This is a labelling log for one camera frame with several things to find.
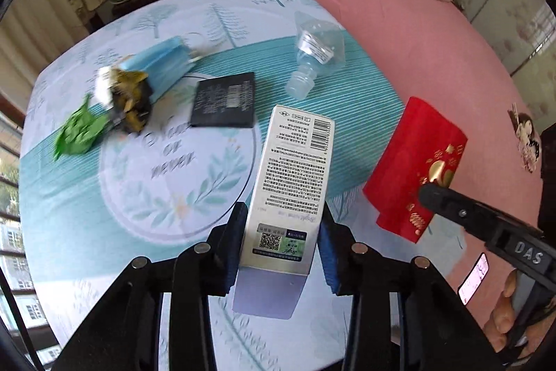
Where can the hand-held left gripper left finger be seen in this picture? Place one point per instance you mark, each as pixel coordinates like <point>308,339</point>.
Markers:
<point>228,262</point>

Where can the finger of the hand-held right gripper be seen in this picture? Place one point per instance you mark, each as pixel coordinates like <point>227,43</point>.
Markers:
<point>456,210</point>

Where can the green paper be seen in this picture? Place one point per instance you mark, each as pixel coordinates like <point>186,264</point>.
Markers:
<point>78,132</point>

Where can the small black box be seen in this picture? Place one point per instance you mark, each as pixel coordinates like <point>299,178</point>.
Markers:
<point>223,99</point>

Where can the cream curtain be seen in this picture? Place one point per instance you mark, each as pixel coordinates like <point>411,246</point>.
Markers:
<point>39,40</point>

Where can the grid window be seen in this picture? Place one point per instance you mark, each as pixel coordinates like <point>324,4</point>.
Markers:
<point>13,223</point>

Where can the blue face mask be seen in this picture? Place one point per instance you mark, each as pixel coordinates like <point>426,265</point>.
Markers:
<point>160,58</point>

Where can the table with tree-print cloth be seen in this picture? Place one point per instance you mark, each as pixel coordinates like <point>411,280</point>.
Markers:
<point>130,179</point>

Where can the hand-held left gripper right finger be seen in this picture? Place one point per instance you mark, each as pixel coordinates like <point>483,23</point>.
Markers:
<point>330,258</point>

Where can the red envelope pack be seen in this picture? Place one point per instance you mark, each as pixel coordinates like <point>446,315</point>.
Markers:
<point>408,162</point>

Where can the clear plastic bottle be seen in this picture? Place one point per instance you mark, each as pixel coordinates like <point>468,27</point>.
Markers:
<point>317,45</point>

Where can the pink bed sheet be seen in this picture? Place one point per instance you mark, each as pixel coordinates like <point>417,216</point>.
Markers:
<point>434,49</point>

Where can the white carton box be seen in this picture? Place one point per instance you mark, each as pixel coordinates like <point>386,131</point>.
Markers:
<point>286,188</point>

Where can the person's right hand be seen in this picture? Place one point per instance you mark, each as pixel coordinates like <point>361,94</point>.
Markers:
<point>499,319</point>

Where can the patterned wardrobe door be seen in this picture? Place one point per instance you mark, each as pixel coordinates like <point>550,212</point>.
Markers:
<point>512,6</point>

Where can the white smartphone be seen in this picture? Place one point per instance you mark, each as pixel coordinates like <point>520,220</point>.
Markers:
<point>473,279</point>

